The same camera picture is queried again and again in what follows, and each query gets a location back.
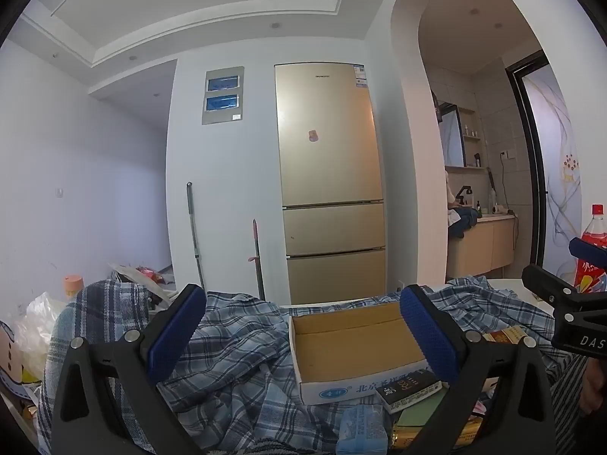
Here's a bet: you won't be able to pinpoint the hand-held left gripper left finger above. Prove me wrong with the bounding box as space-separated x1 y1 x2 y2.
51 284 208 455

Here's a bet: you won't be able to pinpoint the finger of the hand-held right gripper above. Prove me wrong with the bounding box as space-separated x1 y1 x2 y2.
569 237 607 270
522 264 585 316

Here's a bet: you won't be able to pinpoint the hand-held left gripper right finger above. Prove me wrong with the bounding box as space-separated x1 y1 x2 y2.
399 284 556 455

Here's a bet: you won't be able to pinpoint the cardboard box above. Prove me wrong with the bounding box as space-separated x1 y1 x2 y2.
288 302 445 406

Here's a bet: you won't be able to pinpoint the yellow packet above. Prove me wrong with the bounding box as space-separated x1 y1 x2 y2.
390 424 430 452

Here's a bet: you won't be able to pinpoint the blue tissue packet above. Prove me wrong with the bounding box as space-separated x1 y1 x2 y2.
335 405 386 455

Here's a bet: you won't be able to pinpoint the red soda bottle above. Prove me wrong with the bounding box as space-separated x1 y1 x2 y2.
573 203 607 295

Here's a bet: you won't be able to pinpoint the red trash pile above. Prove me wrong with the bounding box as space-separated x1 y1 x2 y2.
136 266 165 286

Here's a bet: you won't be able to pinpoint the red gold box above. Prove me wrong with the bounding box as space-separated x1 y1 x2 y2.
483 325 528 345

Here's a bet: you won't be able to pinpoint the grey striped cloth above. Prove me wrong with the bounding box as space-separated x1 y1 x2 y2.
550 355 591 441

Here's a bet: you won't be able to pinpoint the blue plaid shirt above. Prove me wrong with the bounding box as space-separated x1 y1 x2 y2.
38 274 589 455

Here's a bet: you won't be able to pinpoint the wooden vanity cabinet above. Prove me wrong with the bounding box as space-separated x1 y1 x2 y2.
445 215 519 281

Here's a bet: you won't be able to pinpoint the crumpled printed bag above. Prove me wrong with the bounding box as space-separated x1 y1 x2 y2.
109 262 175 307

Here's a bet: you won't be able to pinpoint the floral glass door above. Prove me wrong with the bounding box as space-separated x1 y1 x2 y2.
505 49 582 276

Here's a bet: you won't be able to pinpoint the dark clothes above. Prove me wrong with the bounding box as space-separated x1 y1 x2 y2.
448 206 483 239

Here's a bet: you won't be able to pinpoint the orange capped bottle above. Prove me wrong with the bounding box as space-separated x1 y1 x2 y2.
63 274 85 300

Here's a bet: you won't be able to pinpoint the white plastic bag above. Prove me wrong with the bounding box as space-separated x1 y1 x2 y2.
11 291 68 381

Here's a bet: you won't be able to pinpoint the printed cardboard carton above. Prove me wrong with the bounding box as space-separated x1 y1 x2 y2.
0 321 25 386

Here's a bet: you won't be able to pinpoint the bathroom mirror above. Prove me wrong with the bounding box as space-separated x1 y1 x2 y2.
438 101 466 168

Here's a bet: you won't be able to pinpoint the gold refrigerator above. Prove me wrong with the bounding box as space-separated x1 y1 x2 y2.
274 61 388 307

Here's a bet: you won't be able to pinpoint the grey electrical panel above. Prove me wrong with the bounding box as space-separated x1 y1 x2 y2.
201 66 245 127

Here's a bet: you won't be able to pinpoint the grey mop handle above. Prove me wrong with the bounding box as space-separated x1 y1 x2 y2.
186 181 206 291

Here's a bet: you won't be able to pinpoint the red mop handle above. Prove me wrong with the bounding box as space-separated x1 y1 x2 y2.
247 218 267 301

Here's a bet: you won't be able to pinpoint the bathroom wall shelf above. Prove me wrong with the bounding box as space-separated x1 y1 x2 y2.
457 106 487 169

